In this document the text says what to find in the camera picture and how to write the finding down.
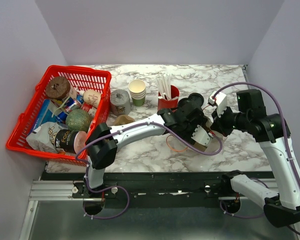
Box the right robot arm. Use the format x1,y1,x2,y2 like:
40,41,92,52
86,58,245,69
208,89,300,228

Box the brown cardboard cup carrier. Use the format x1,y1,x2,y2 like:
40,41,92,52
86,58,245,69
113,114,135,126

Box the beige paper bag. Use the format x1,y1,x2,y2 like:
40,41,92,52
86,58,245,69
166,117,227,154

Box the red plastic basket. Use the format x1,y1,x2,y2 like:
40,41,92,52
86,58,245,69
5,65,112,166

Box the blue white package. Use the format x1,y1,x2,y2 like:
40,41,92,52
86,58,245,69
30,99,62,132

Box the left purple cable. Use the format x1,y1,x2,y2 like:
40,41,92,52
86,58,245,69
75,121,224,220

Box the brown cork roll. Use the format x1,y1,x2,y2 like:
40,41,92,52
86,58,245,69
45,76,71,100

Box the stack of paper cups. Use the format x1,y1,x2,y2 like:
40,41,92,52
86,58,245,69
128,79,146,107

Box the white wrapped straws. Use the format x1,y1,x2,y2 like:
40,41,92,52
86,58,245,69
155,74,173,101

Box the stack of black lids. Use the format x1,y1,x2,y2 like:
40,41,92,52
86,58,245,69
177,92,205,108

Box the purple cable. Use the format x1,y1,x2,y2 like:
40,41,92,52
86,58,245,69
75,121,224,220
211,81,300,240

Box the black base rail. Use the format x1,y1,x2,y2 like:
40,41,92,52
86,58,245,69
41,172,244,209

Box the aluminium frame rail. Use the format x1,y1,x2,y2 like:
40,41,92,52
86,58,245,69
18,177,300,240

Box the beige bottle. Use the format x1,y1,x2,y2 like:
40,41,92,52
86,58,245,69
82,89,102,108

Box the grey toilet paper roll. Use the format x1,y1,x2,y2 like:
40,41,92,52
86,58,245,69
110,89,131,116

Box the blue red can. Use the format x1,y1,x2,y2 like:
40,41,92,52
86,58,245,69
56,95,84,122

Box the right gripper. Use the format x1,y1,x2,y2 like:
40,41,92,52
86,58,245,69
210,103,250,137

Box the white snack bag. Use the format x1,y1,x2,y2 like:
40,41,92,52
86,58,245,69
26,122,64,153

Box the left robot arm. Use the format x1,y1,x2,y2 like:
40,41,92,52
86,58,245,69
83,101,212,198

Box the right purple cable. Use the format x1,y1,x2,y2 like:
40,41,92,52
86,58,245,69
211,81,300,240

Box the green round melon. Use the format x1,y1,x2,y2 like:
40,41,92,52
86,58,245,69
65,109,93,133

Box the black pink can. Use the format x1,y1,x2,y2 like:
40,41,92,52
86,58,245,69
53,129,88,154

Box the red straw holder cup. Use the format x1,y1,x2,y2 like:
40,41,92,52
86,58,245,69
157,85,180,111

